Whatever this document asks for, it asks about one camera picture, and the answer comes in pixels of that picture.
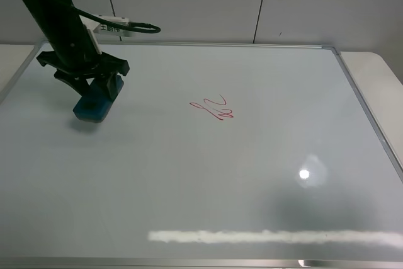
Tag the blue whiteboard eraser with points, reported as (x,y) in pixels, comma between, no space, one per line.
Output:
(95,105)

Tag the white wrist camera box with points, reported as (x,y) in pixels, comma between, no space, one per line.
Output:
(95,27)

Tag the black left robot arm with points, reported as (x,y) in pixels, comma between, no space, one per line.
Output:
(74,55)

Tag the white whiteboard with aluminium frame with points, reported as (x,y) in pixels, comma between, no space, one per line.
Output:
(212,156)

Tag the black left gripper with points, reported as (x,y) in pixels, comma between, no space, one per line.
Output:
(75,74)

